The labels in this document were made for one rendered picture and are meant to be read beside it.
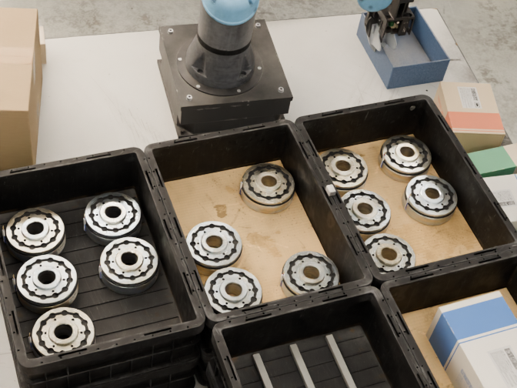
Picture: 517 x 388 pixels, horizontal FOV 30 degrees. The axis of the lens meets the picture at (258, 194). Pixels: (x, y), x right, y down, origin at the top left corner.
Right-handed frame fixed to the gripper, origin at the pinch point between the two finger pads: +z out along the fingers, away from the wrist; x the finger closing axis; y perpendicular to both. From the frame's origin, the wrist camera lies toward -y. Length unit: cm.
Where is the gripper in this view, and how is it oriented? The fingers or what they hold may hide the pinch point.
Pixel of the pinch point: (375, 44)
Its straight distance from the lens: 234.9
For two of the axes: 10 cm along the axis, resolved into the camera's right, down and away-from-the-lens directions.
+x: 9.4, -1.6, 2.9
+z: -1.2, 6.4, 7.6
